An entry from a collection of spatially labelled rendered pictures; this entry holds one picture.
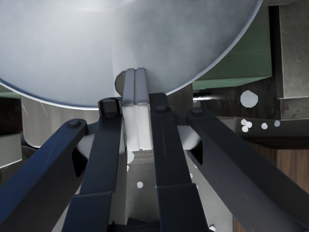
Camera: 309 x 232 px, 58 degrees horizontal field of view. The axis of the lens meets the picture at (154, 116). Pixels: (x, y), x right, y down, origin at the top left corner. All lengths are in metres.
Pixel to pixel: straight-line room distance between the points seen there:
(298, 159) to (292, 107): 0.33
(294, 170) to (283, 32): 0.41
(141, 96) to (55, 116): 0.10
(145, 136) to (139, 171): 0.87
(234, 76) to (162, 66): 0.17
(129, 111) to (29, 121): 0.12
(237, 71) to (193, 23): 0.16
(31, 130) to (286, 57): 0.32
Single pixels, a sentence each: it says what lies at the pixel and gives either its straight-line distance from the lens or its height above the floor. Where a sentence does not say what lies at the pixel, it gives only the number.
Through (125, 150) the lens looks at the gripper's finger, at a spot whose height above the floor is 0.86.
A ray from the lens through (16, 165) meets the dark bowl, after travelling 1.13.
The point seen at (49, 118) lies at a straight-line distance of 0.24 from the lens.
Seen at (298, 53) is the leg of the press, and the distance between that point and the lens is 0.42.
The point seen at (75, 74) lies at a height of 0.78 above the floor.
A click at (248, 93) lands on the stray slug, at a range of 0.38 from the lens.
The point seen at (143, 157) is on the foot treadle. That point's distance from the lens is 0.86.
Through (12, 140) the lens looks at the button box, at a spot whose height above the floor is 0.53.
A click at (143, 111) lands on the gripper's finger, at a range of 0.15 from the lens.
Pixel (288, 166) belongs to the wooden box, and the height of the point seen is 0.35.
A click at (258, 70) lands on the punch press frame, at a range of 0.39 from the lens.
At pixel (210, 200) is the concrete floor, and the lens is 1.08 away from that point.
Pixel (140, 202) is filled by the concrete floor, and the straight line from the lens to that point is 1.06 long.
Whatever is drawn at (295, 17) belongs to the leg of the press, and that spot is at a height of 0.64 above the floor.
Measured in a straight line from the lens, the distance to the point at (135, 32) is 0.23.
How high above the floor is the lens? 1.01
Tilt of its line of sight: 89 degrees down
